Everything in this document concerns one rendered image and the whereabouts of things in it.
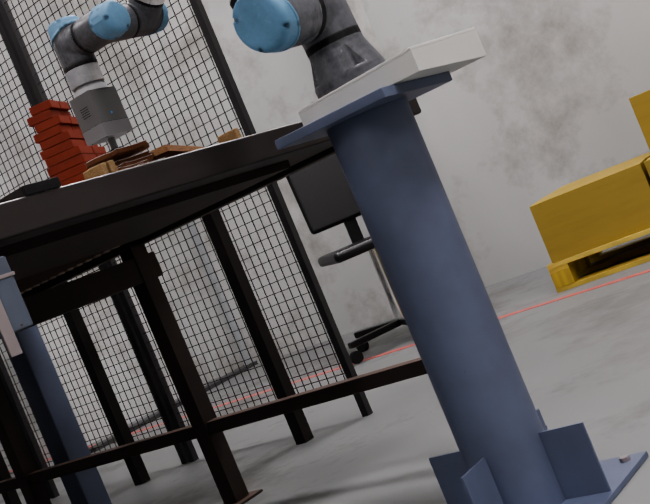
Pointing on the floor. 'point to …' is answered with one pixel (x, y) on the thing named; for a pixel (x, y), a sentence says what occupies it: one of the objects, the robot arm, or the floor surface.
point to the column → (456, 317)
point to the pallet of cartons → (606, 210)
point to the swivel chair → (306, 181)
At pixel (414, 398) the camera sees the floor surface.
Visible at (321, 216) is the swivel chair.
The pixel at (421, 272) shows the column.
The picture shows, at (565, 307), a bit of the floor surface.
